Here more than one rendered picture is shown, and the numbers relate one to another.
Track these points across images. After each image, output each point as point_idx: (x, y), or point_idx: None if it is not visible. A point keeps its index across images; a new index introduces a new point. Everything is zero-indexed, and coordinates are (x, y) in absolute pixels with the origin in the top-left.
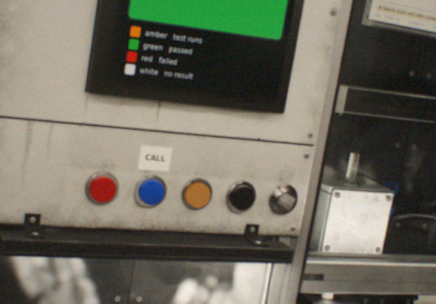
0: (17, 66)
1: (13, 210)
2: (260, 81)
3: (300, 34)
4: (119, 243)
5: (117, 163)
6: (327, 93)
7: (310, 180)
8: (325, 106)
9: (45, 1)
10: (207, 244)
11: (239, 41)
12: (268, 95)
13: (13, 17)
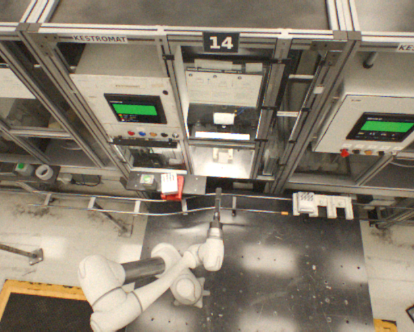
0: (101, 116)
1: (115, 134)
2: (155, 121)
3: (165, 110)
4: (135, 144)
5: (132, 129)
6: (180, 118)
7: (183, 131)
8: (180, 120)
9: (100, 107)
10: (156, 144)
11: (146, 115)
12: (158, 123)
13: (95, 110)
